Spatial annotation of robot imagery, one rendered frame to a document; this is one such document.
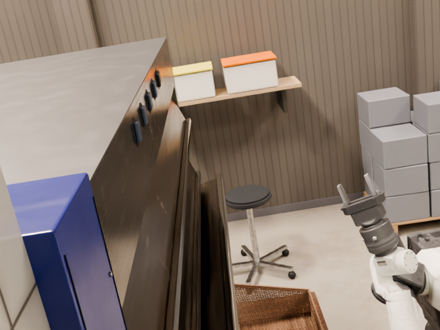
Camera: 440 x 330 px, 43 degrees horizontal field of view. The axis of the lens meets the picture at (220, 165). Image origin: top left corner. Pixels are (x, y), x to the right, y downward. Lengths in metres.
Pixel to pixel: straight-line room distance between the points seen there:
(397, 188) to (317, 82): 1.24
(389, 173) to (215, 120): 1.64
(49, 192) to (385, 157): 4.14
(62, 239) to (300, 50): 4.69
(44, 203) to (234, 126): 4.65
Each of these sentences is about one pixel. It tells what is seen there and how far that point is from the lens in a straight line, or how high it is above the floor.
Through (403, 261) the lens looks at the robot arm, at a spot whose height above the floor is 1.54.
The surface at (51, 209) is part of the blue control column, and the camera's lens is 0.58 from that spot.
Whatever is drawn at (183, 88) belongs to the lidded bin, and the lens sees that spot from 4.63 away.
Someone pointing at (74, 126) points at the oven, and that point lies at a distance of 1.14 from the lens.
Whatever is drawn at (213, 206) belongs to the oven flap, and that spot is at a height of 1.42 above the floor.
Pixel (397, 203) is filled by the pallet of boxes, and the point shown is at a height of 0.31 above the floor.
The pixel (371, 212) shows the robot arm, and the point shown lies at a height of 1.67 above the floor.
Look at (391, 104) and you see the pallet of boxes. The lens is 4.94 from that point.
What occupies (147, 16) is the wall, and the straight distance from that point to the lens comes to 5.05.
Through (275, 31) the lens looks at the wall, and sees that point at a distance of 5.09.
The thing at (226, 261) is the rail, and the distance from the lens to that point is 1.86.
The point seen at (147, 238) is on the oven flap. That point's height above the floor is 1.82.
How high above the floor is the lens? 2.35
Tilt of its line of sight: 19 degrees down
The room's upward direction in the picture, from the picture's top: 9 degrees counter-clockwise
